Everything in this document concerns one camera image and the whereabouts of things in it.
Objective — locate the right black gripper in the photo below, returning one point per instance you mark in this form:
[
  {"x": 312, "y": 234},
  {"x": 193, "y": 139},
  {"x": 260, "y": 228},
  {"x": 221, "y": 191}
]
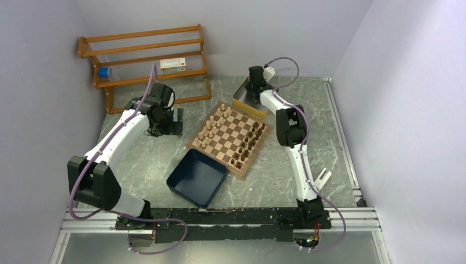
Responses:
[{"x": 248, "y": 86}]

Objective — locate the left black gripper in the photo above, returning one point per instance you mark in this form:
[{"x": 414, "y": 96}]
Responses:
[{"x": 174, "y": 128}]

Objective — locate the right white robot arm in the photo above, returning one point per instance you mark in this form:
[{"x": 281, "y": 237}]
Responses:
[{"x": 292, "y": 134}]

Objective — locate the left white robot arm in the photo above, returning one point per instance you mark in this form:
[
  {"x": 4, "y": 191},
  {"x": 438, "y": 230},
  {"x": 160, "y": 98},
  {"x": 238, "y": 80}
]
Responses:
[{"x": 91, "y": 179}]

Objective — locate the dark chess pieces group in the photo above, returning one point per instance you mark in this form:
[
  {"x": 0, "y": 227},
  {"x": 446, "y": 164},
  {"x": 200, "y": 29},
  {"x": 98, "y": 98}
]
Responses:
[{"x": 245, "y": 147}]

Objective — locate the wooden chess board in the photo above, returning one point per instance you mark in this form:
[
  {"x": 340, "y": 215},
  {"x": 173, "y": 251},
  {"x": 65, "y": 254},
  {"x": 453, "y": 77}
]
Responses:
[{"x": 224, "y": 143}]

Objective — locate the gold metal tin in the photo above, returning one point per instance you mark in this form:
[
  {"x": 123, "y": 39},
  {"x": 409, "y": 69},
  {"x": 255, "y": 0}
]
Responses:
[{"x": 243, "y": 102}]

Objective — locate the white red box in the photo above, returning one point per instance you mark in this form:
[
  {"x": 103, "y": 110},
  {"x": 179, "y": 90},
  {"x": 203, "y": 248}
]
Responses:
[{"x": 173, "y": 65}]

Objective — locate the blue square tray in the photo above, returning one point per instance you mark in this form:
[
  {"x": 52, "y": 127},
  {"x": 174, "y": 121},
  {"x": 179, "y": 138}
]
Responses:
[{"x": 197, "y": 178}]

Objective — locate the wooden shelf rack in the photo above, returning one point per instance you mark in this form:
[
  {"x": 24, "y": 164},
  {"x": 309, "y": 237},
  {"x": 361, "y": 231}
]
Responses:
[{"x": 131, "y": 55}]

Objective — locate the blue capped container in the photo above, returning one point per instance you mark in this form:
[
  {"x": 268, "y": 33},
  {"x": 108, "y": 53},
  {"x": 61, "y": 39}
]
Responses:
[{"x": 104, "y": 72}]

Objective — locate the small white plastic part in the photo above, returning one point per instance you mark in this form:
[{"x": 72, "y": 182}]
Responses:
[{"x": 322, "y": 178}]

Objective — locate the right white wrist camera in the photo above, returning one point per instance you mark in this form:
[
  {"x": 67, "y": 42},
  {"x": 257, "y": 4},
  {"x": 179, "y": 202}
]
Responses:
[{"x": 268, "y": 73}]

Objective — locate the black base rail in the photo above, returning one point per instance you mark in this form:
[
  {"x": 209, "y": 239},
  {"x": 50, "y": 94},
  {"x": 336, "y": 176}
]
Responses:
[{"x": 216, "y": 224}]

